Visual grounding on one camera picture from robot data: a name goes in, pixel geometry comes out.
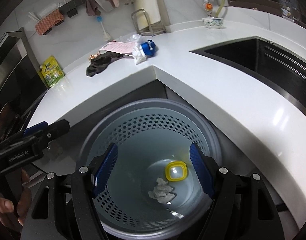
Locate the checked white paper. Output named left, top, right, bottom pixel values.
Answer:
left=148, top=178, right=175, bottom=204

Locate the yellow plastic lid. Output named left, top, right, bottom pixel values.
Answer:
left=165, top=161, right=188, bottom=182

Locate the black sock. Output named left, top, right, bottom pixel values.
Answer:
left=86, top=51, right=124, bottom=77

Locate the pink cardboard box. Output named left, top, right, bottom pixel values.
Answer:
left=100, top=41, right=136, bottom=54

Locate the clear plastic bag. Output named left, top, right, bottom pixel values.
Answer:
left=119, top=33, right=147, bottom=44

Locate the grey perforated trash bin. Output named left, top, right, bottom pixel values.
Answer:
left=77, top=99, right=222, bottom=239

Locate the black kitchen sink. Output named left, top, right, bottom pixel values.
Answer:
left=192, top=37, right=306, bottom=117

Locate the person left hand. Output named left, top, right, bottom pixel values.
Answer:
left=0, top=169, right=32, bottom=230

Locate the black oven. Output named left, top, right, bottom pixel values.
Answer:
left=0, top=28, right=49, bottom=142

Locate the yellow green refill pouch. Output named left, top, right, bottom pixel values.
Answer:
left=39, top=55, right=64, bottom=87

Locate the red white candy wrapper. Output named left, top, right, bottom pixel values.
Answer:
left=88, top=51, right=100, bottom=61

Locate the orange patterned dish cloth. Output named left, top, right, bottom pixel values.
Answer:
left=35, top=9, right=64, bottom=35

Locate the blue white bottle brush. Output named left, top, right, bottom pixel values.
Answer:
left=96, top=16, right=111, bottom=42

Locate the brown hanging rag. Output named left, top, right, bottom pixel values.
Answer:
left=85, top=0, right=101, bottom=16

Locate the steel cutting board rack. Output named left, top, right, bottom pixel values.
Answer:
left=131, top=8, right=166, bottom=36

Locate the white cutting board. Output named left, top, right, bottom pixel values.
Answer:
left=131, top=0, right=162, bottom=30

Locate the patterned ceramic bowl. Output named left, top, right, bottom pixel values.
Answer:
left=202, top=17, right=224, bottom=29

